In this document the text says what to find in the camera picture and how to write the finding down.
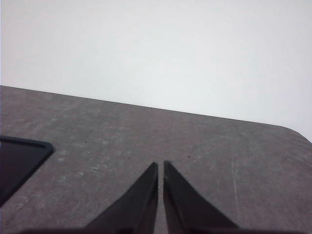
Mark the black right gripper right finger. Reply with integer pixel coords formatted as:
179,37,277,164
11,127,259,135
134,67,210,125
163,161,240,234

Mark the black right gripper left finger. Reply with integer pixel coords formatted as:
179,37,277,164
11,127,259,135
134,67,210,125
85,162,158,234

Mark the dark rectangular tray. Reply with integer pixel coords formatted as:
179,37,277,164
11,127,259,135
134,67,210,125
0,136,53,207

